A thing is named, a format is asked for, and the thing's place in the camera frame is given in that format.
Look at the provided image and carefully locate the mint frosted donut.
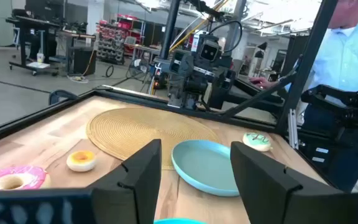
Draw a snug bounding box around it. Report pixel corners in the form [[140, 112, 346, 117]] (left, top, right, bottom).
[[242, 133, 273, 152]]

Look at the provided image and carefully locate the black workbench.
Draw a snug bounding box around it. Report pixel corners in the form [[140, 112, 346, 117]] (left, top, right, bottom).
[[6, 8, 62, 77]]

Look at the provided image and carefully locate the pale blue plate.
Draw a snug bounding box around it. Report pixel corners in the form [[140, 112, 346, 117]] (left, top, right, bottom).
[[171, 139, 241, 197]]

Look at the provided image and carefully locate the red parts shelving rack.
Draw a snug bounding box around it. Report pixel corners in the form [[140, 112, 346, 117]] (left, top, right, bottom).
[[96, 14, 145, 65]]

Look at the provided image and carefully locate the large pink frosted donut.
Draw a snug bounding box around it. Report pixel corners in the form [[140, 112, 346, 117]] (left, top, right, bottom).
[[0, 165, 52, 191]]

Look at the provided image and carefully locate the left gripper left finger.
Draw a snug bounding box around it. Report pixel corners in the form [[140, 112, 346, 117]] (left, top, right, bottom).
[[87, 139, 163, 224]]

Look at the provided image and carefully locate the round wooden board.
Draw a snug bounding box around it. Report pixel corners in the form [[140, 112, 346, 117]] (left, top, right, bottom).
[[85, 107, 220, 170]]

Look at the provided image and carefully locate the person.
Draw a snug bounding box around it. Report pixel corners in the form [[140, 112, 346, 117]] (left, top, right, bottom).
[[249, 0, 358, 192]]

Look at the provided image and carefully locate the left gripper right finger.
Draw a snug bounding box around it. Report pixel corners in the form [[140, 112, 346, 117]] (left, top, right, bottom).
[[230, 141, 303, 224]]

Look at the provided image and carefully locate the teal green plate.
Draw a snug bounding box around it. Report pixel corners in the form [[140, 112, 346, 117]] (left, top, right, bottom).
[[153, 217, 208, 224]]

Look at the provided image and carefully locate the small yellow frosted donut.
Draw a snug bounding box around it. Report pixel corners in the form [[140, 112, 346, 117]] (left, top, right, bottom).
[[66, 150, 98, 172]]

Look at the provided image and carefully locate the black mechanical equipment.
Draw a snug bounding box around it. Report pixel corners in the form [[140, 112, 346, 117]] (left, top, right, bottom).
[[300, 83, 358, 150]]

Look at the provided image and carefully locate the black box cabinet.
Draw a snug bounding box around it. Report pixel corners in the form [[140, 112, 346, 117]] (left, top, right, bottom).
[[68, 46, 98, 77]]

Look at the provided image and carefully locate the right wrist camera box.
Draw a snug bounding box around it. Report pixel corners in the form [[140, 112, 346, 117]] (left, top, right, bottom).
[[198, 34, 222, 62]]

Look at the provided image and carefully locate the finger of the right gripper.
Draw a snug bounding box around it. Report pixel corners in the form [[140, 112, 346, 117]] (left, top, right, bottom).
[[209, 70, 237, 110], [167, 49, 196, 109]]

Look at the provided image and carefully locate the black chair back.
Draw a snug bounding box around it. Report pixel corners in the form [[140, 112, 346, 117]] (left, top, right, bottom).
[[48, 89, 80, 106]]

